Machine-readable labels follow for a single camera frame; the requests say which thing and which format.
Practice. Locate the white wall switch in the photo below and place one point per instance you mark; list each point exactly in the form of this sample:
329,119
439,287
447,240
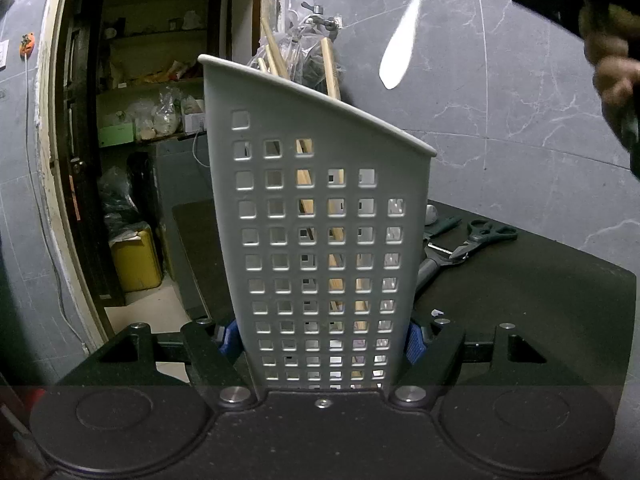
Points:
4,55

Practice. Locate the orange hanging gadget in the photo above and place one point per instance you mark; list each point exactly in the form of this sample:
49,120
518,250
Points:
26,44

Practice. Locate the dark wooden door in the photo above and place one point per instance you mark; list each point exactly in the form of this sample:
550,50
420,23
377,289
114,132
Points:
80,135

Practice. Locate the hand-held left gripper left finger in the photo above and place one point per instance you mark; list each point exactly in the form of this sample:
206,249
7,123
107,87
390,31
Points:
227,337

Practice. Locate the grey perforated utensil basket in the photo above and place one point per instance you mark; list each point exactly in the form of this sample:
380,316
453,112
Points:
270,260

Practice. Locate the dark grey cabinet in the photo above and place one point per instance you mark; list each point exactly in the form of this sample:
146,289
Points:
185,185

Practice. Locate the clear plastic bag on shelf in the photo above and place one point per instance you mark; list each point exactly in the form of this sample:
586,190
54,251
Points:
160,115

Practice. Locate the metal wall tap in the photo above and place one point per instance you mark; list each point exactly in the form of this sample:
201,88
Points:
325,22

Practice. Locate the white door frame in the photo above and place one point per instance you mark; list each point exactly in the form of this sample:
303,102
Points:
47,110

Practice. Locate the green box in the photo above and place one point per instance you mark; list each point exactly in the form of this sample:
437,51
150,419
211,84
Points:
116,135

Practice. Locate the wooden chopstick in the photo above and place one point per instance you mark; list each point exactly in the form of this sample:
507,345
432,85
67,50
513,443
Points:
272,45
262,64
331,70

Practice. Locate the yellow jerry can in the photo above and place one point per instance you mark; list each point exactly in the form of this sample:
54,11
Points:
137,262

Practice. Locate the small white box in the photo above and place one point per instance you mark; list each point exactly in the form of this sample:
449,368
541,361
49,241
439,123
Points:
194,121

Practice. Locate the wooden storage shelves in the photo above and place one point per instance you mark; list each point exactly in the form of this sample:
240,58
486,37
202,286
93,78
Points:
150,60

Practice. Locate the person's right hand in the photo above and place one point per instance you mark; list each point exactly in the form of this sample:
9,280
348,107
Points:
615,80

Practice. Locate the plastic bag of dark contents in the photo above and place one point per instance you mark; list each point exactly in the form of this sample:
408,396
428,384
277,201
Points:
312,67

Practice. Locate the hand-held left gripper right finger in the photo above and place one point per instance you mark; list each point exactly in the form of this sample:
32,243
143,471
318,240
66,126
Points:
414,342

